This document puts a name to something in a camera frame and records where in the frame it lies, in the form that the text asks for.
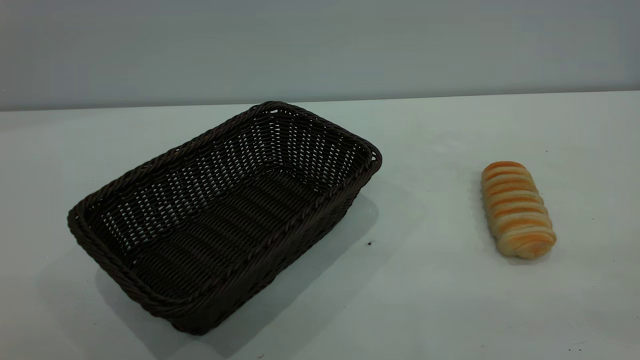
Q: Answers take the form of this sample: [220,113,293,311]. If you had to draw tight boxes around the black woven wicker basket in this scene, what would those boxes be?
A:
[67,101,383,336]

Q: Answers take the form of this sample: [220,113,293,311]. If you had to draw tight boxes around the striped orange bread roll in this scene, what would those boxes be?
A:
[481,161,557,260]

